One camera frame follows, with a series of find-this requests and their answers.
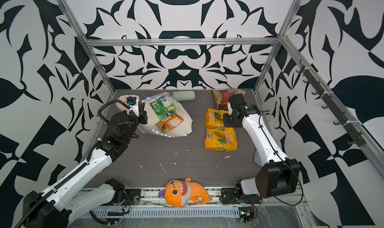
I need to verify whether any orange Fox's candy bag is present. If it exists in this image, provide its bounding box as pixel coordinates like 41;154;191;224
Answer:
156;114;184;133

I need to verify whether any gold red fruit snack bag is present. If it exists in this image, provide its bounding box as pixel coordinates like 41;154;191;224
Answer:
212;89;246;110

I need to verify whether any blue checkered paper bag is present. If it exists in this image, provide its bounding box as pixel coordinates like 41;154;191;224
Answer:
139;92;193;140

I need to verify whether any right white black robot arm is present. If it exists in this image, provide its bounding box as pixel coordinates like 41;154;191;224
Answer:
224;94;302;200

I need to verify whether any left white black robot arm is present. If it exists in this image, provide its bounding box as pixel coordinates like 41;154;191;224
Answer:
16;95;148;228

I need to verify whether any yellow snack bag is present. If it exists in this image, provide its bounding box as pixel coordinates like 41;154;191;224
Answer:
205;128;238;152
206;109;228;129

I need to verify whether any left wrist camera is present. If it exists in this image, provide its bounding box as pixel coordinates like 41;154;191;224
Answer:
126;95;140;117

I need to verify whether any black wall hook rack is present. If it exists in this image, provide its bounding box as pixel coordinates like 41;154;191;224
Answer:
298;61;367;147

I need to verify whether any light blue case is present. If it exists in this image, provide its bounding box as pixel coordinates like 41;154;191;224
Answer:
254;152;263;167

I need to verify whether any pink round alarm clock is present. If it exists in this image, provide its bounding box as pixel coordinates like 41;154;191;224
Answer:
116;95;129;111

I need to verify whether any white perforated cable tray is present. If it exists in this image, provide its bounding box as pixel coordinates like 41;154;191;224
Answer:
93;207;240;219

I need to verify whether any mint green case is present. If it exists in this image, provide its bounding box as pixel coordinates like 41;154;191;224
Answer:
172;91;196;102

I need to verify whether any orange plush shark toy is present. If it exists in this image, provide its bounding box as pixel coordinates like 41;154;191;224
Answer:
158;178;213;208

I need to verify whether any green snack packet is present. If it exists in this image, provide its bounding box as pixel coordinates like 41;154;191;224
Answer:
150;97;177;120

